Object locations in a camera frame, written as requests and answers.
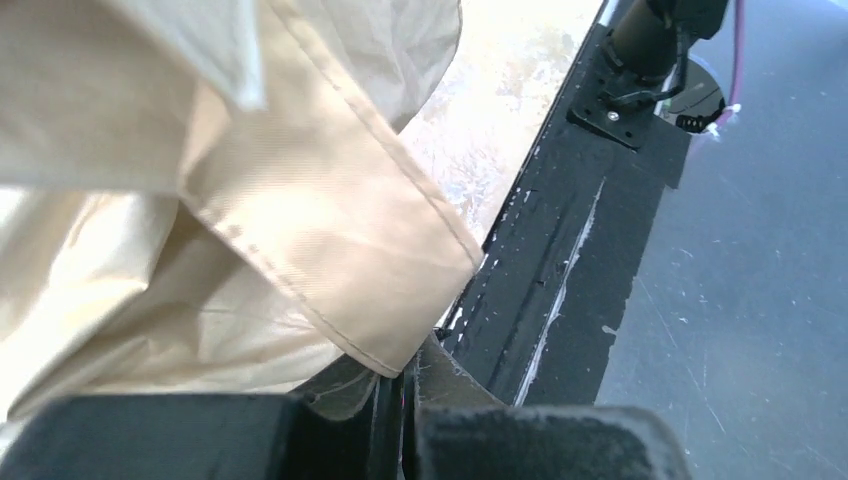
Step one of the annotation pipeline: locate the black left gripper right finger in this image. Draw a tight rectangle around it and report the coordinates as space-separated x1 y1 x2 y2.
411 335 692 479

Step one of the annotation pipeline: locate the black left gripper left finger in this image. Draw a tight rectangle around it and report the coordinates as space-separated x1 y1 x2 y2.
1 358 406 479

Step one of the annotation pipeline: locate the beige folding umbrella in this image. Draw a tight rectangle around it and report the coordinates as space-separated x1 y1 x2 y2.
1 1 482 423

